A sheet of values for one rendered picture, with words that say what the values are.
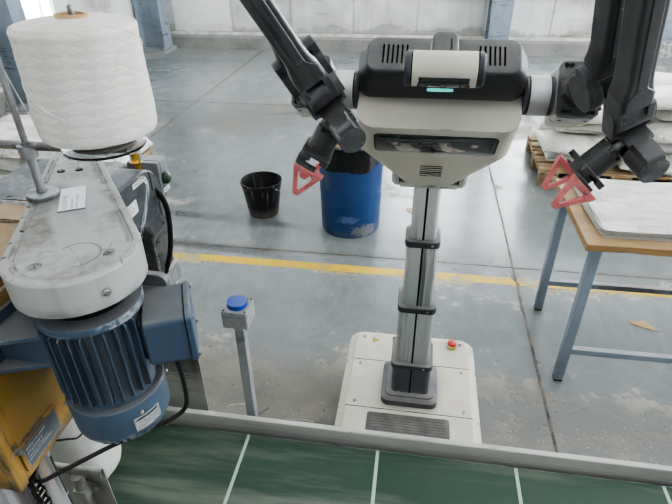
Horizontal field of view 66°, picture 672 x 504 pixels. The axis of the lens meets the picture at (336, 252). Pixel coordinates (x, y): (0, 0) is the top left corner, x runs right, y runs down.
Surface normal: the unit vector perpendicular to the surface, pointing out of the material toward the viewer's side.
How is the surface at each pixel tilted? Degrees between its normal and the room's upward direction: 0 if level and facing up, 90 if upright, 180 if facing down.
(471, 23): 90
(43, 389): 90
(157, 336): 90
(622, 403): 0
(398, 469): 0
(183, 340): 90
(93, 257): 0
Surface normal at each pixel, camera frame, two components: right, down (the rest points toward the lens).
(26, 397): 0.99, 0.07
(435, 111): -0.11, -0.31
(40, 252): -0.01, -0.84
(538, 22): -0.15, 0.53
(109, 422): 0.18, 0.55
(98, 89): 0.53, 0.44
